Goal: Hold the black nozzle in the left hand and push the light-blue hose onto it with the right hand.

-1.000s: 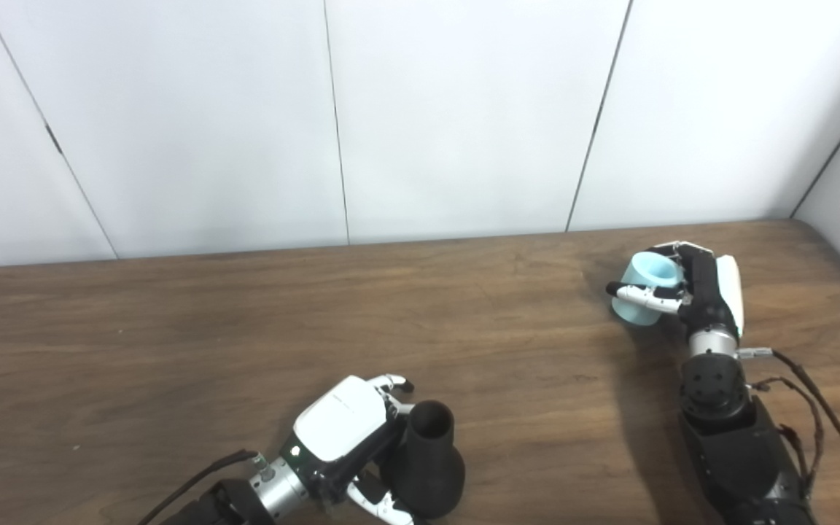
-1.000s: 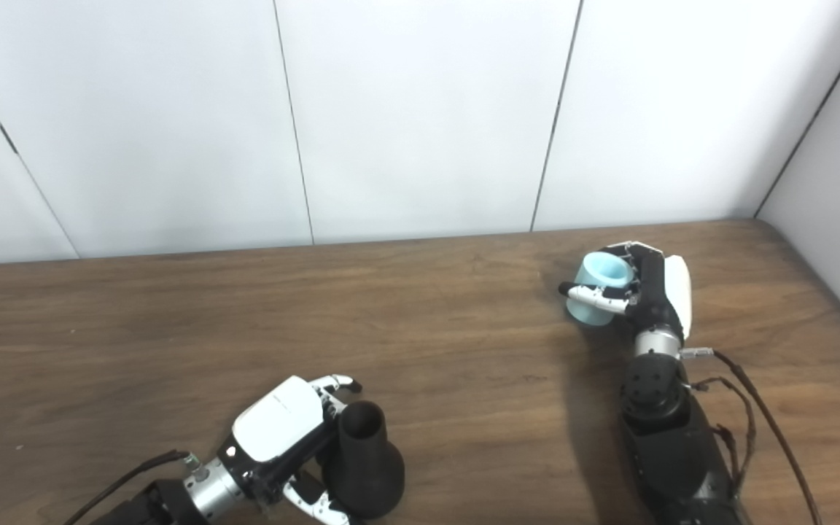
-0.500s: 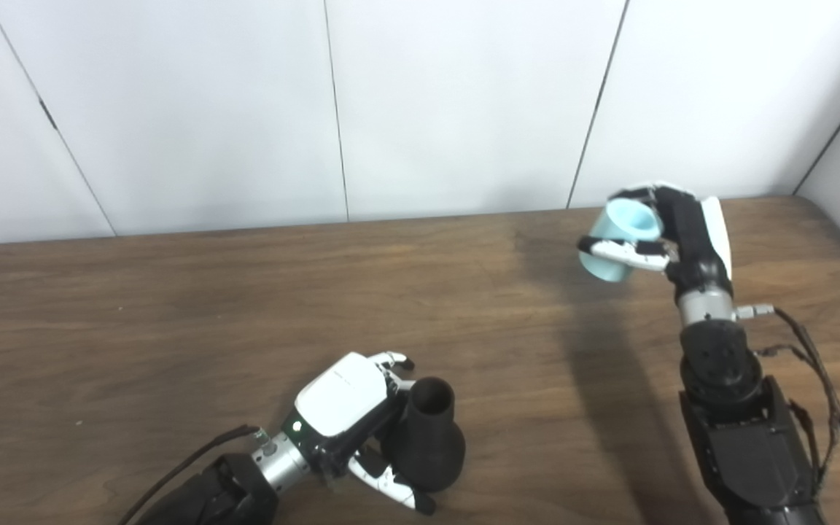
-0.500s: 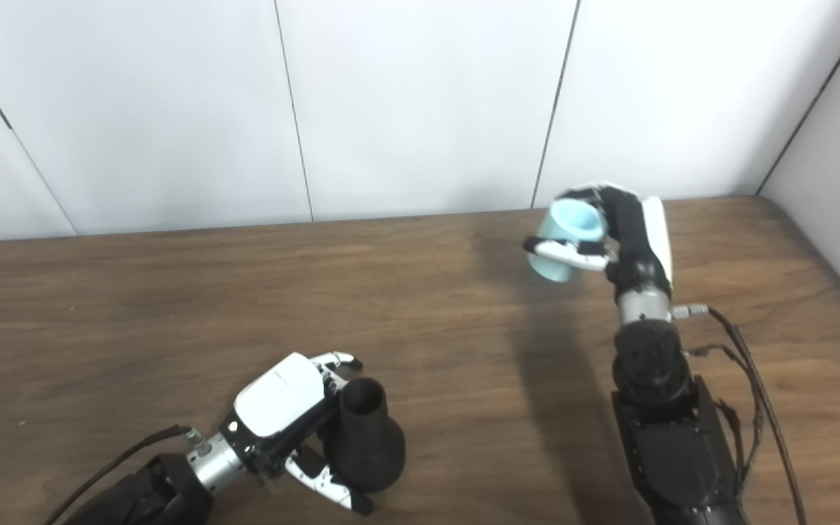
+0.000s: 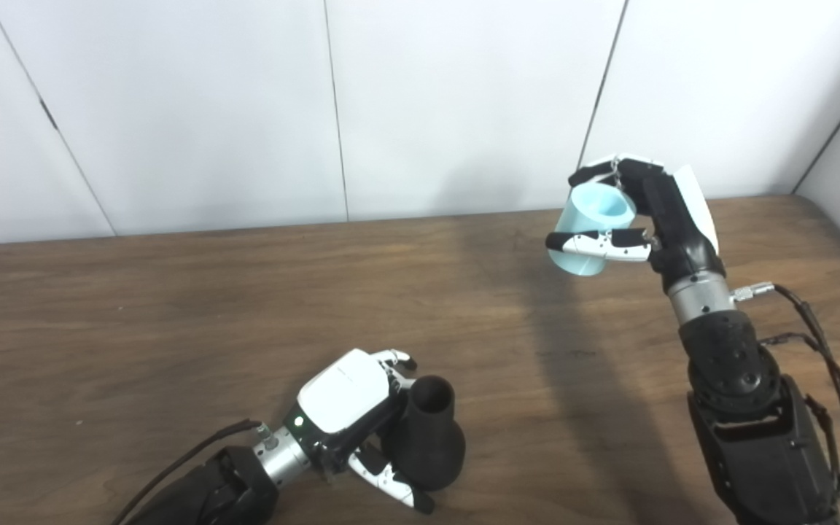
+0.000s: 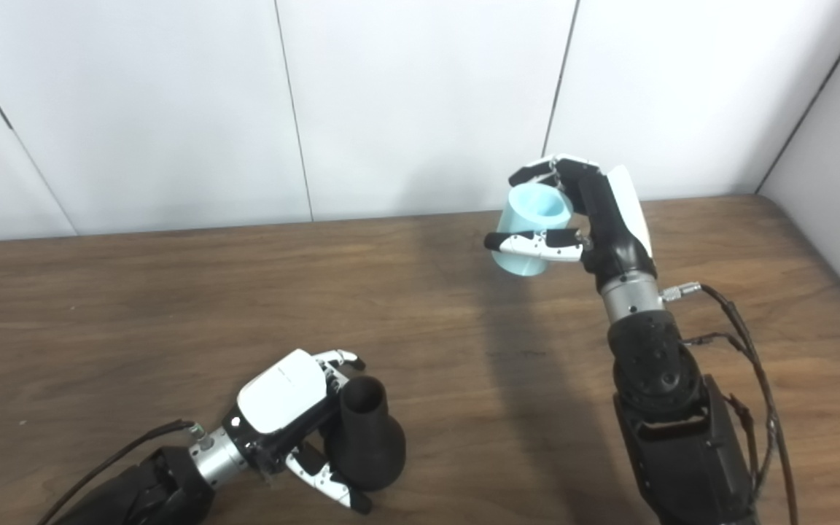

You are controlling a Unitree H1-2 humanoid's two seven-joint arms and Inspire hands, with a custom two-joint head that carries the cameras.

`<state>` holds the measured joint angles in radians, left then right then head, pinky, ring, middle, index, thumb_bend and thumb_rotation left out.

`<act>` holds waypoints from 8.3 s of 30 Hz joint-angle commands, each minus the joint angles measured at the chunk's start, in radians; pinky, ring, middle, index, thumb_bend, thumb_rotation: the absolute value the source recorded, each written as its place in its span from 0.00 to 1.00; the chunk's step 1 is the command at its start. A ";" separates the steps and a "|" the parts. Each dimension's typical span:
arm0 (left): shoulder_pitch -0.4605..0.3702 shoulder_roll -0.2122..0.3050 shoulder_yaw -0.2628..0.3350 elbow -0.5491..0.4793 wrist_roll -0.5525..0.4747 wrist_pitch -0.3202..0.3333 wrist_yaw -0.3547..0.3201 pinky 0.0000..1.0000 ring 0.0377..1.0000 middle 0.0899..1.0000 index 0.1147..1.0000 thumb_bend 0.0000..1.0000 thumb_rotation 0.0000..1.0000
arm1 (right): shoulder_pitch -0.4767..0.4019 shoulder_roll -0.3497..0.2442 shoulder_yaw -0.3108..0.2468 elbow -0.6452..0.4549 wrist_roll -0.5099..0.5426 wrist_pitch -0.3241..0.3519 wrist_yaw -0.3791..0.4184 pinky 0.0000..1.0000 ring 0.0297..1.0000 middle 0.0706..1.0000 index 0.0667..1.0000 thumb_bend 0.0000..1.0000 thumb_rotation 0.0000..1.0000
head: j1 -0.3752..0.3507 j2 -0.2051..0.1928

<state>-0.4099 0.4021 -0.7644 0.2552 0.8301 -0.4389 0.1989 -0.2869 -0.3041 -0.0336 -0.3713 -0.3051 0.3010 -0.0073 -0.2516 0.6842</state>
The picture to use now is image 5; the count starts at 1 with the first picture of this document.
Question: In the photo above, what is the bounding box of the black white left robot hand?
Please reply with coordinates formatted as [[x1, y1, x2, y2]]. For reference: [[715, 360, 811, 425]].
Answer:
[[283, 349, 435, 515]]

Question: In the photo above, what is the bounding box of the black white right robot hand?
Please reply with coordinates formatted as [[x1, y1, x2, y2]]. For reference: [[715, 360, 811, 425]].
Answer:
[[545, 155, 727, 285]]

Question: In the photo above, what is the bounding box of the light-blue short hose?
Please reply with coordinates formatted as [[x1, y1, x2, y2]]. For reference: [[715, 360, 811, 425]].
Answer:
[[548, 182, 637, 278]]

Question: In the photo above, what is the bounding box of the black funnel-shaped nozzle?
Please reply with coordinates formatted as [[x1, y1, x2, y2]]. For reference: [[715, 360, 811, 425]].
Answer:
[[380, 376, 466, 491]]

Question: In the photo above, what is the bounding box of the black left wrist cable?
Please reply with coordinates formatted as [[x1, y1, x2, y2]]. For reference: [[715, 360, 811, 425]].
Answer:
[[110, 419, 279, 525]]

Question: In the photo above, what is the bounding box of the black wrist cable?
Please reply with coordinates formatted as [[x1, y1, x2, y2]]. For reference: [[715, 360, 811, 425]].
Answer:
[[730, 283, 840, 525], [110, 419, 279, 525]]

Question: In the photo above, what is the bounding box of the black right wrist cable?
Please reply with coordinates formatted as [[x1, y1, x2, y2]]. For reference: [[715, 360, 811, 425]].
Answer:
[[730, 283, 840, 525]]

